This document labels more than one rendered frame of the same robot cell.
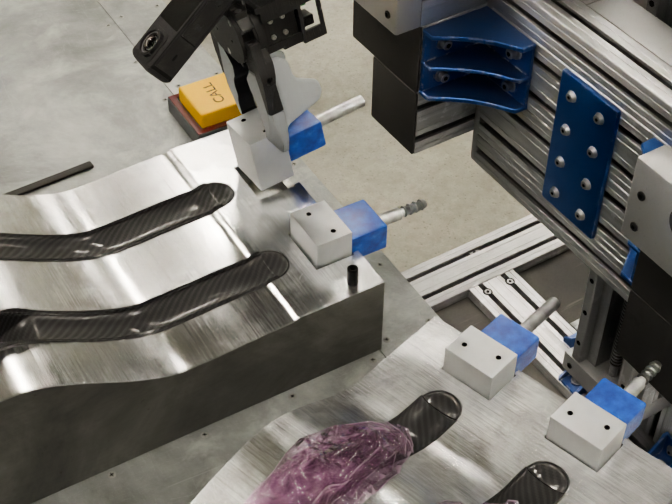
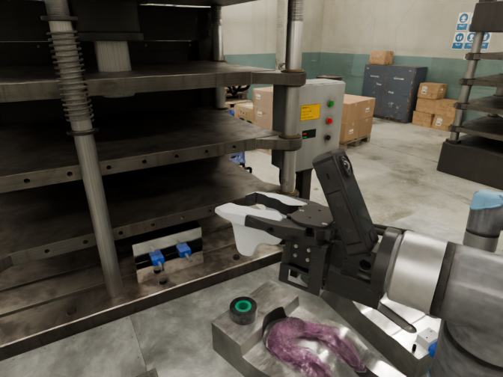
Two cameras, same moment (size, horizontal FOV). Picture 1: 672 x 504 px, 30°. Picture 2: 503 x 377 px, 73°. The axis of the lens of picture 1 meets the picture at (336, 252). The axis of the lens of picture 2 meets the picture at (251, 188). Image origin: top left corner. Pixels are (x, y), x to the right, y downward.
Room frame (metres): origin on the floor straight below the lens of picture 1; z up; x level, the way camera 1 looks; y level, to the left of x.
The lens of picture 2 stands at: (0.35, -0.68, 1.65)
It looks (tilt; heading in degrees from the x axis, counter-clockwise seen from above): 24 degrees down; 91
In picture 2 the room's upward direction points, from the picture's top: straight up
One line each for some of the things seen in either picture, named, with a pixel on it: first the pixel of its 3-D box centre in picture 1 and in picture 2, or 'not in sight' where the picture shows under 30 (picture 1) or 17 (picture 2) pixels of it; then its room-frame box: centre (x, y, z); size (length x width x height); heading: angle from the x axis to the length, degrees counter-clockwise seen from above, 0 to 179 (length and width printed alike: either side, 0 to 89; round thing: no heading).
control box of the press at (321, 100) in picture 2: not in sight; (299, 221); (0.58, 0.95, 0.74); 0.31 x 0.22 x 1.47; 31
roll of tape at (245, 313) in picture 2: not in sight; (243, 310); (0.31, 0.08, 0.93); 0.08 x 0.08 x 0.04
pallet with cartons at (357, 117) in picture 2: not in sight; (329, 118); (1.57, 5.25, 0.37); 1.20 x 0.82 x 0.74; 134
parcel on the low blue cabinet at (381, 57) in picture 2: not in sight; (381, 57); (2.98, 7.29, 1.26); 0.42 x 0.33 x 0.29; 126
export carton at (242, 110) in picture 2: not in sight; (252, 116); (0.21, 5.53, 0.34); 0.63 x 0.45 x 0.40; 126
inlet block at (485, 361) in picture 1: (511, 341); not in sight; (0.74, -0.16, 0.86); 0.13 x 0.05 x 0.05; 138
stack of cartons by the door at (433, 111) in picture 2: not in sight; (439, 106); (3.89, 6.21, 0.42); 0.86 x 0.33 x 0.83; 126
